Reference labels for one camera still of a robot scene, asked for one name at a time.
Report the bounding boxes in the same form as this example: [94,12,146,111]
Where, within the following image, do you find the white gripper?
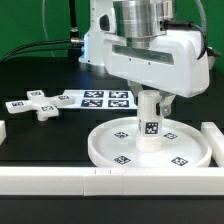
[102,30,209,117]

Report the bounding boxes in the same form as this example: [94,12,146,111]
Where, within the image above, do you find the white round table top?
[88,117,212,168]

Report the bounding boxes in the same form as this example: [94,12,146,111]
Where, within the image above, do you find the white marker sheet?
[64,90,137,110]

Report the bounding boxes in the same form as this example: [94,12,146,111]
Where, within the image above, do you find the white cross-shaped table base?
[5,90,75,121]

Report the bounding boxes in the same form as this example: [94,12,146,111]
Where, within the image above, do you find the white right fence rail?
[201,122,224,168]

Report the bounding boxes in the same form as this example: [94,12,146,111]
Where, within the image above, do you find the white fence rail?
[0,121,6,145]
[201,122,224,168]
[0,167,224,196]

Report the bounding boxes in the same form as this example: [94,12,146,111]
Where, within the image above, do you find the black cables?
[0,0,84,64]

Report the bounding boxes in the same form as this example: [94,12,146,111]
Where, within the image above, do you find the white front fence rail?
[0,167,224,196]

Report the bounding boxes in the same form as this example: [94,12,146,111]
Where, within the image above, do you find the white left fence rail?
[0,121,6,145]

